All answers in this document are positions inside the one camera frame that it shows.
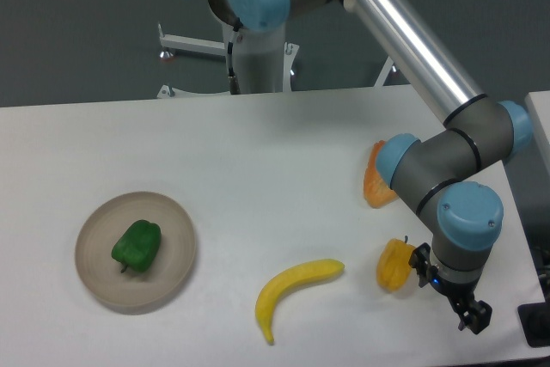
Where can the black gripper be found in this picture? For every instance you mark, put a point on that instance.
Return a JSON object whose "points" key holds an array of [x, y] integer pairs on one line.
{"points": [[457, 286]]}

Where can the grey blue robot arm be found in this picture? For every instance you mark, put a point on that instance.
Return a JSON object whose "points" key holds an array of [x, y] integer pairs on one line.
{"points": [[433, 177]]}

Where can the yellow bell pepper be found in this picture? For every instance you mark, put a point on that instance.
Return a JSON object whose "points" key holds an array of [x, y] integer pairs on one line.
{"points": [[393, 269]]}

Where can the green bell pepper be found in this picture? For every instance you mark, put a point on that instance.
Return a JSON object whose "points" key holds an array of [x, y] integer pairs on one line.
{"points": [[138, 246]]}

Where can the beige round plate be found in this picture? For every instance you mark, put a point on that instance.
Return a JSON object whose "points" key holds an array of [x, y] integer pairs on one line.
{"points": [[132, 292]]}

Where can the black device at edge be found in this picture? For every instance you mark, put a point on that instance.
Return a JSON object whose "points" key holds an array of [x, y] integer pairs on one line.
{"points": [[534, 318]]}

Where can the yellow banana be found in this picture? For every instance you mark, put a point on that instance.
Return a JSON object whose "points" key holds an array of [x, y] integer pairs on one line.
{"points": [[290, 280]]}

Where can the white robot stand frame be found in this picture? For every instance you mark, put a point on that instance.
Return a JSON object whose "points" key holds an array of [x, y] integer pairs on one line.
{"points": [[171, 44]]}

